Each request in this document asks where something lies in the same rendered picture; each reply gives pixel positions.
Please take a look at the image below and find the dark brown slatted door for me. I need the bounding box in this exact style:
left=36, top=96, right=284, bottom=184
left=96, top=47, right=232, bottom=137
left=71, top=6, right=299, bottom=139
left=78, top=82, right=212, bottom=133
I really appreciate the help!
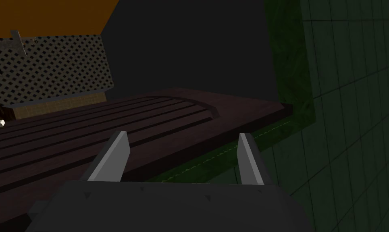
left=0, top=87, right=293, bottom=232

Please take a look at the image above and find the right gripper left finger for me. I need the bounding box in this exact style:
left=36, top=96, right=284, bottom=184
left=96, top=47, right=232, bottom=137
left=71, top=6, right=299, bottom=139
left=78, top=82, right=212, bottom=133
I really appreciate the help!
left=80, top=130, right=131, bottom=182

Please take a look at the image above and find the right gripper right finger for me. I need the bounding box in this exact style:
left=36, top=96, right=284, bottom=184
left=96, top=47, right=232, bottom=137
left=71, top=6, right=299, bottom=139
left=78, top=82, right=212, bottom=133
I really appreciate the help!
left=236, top=132, right=275, bottom=185

